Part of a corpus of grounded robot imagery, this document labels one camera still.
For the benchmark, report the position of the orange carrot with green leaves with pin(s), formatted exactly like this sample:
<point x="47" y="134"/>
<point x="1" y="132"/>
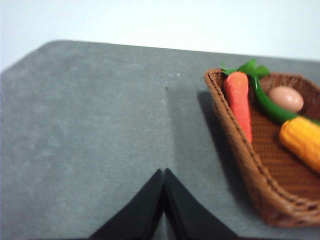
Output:
<point x="238" y="100"/>

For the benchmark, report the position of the brown wicker basket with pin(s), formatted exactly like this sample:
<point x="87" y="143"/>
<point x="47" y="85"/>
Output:
<point x="250" y="160"/>

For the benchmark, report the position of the pale brown egg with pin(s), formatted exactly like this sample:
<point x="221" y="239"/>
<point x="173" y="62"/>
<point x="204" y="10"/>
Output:
<point x="286" y="98"/>

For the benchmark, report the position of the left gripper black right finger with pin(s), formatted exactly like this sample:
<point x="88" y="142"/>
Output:
<point x="185" y="215"/>

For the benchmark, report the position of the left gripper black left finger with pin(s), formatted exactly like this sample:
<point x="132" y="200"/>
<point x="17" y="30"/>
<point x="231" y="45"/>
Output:
<point x="140" y="215"/>

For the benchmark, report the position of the green chili pepper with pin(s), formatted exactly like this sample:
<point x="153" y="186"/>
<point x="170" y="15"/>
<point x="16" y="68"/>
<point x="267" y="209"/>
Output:
<point x="268" y="105"/>

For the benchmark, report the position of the yellow corn cob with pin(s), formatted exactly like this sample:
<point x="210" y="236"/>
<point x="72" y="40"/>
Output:
<point x="302" y="140"/>

